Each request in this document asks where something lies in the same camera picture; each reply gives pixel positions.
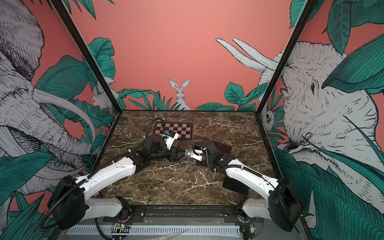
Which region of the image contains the dark chessboard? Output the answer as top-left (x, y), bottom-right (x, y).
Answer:
top-left (153, 123), bottom-right (193, 140)

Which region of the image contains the black corner frame post right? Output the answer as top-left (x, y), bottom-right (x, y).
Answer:
top-left (256, 0), bottom-right (318, 117)

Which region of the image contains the black corner frame post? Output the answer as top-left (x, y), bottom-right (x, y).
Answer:
top-left (50, 0), bottom-right (122, 115)
top-left (256, 0), bottom-right (318, 117)

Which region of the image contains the purple smartphone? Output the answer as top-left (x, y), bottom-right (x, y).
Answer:
top-left (223, 177), bottom-right (249, 197)

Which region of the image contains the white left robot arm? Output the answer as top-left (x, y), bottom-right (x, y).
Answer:
top-left (37, 130), bottom-right (179, 232)

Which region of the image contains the white slotted cable duct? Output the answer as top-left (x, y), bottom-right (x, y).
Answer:
top-left (65, 224), bottom-right (242, 237)

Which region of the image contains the black smartphone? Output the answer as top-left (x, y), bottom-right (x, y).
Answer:
top-left (215, 142), bottom-right (232, 154)

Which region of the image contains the black corner frame post left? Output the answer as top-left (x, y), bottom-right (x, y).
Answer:
top-left (50, 0), bottom-right (122, 115)

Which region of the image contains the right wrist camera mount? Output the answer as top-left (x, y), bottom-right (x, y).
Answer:
top-left (185, 149), bottom-right (203, 162)

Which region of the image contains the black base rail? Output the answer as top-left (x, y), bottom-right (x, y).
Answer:
top-left (103, 204), bottom-right (265, 224)

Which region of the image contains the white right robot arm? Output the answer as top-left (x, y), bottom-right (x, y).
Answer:
top-left (192, 140), bottom-right (303, 232)

